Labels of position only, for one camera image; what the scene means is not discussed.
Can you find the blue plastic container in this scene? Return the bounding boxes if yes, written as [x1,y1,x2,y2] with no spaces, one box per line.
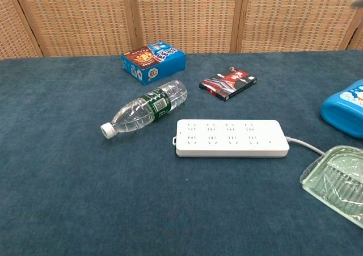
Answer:
[320,79,363,140]

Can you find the grey cable with plug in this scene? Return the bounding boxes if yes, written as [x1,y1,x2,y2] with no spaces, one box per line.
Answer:
[285,136,326,157]

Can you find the blue table cloth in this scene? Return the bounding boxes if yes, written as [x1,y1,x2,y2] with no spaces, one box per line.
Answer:
[0,49,363,256]

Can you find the blue snack box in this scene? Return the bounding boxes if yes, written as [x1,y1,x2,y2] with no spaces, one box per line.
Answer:
[120,41,187,86]

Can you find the clear plastic tray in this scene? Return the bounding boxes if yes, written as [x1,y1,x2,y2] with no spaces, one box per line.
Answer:
[299,145,363,229]

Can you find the woven rattan folding screen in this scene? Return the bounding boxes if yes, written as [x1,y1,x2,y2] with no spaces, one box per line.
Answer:
[0,0,363,60]

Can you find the clear plastic water bottle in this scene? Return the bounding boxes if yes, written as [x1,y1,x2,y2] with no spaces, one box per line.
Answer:
[100,79,189,139]

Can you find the white power strip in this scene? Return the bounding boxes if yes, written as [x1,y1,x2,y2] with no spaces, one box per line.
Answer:
[171,119,290,158]

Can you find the red black card box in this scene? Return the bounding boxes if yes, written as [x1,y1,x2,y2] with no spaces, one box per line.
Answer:
[199,66,258,103]

